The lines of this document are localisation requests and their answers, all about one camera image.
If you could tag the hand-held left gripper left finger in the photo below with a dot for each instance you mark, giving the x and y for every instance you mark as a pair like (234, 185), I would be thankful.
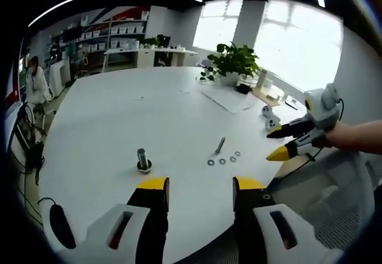
(131, 234)

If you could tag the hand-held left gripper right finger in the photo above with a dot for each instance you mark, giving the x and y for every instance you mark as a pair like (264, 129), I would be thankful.
(262, 234)

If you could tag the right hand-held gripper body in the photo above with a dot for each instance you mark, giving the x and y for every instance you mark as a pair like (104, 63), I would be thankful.
(323, 108)

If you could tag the large steel washer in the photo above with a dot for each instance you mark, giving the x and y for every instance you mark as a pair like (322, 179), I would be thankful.
(139, 165)

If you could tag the small steel threaded stud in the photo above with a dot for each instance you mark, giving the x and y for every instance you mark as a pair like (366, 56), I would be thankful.
(220, 145)

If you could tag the large steel threaded stud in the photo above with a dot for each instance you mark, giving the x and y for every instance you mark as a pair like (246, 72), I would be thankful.
(141, 155)

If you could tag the person's right hand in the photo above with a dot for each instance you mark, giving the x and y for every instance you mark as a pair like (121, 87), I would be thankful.
(340, 135)

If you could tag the white handheld controller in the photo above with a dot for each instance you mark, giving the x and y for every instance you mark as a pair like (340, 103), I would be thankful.
(266, 111)
(272, 124)

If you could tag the white upright box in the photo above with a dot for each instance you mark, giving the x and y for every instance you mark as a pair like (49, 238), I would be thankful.
(262, 79)

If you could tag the grey mesh office chair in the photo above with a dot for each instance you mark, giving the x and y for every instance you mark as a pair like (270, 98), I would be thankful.
(334, 198)

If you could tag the black computer mouse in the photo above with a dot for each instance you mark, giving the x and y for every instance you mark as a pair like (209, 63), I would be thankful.
(62, 225)

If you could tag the white paper sheet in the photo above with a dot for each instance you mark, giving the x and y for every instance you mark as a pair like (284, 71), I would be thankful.
(226, 101)

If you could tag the large potted green plant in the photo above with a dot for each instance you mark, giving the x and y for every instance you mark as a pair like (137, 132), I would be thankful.
(235, 61)

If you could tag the dark desk monitor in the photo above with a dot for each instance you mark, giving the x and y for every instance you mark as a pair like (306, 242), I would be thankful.
(163, 41)

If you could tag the white office desk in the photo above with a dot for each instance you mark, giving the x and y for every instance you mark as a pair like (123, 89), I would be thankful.
(149, 52)

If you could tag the small potted green plant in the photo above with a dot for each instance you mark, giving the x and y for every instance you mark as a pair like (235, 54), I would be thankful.
(151, 41)

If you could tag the white cabinet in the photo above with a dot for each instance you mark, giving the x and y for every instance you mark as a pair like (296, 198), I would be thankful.
(59, 76)

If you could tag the computer monitor with red screen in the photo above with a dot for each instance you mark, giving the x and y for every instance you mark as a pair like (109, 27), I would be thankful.
(13, 87)

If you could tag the shelf of white bins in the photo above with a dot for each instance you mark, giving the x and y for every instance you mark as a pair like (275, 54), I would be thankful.
(119, 31)

